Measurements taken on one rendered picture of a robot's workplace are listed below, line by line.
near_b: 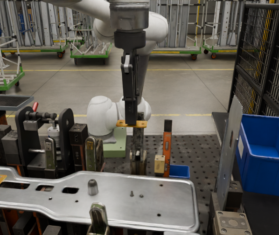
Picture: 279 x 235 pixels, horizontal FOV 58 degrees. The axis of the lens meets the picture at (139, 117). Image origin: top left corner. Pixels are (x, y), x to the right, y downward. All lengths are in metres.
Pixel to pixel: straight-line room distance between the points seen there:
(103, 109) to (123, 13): 0.97
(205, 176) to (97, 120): 0.69
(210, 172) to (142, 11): 1.07
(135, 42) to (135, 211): 0.47
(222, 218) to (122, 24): 0.52
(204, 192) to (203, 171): 0.18
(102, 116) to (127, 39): 0.96
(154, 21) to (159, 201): 0.72
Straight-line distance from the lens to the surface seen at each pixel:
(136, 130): 0.88
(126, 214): 0.78
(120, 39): 0.60
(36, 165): 1.10
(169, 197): 0.84
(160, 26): 1.15
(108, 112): 1.51
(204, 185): 1.39
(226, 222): 0.71
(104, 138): 1.58
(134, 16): 0.59
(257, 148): 1.11
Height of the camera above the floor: 1.56
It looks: 24 degrees down
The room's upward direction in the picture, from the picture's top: straight up
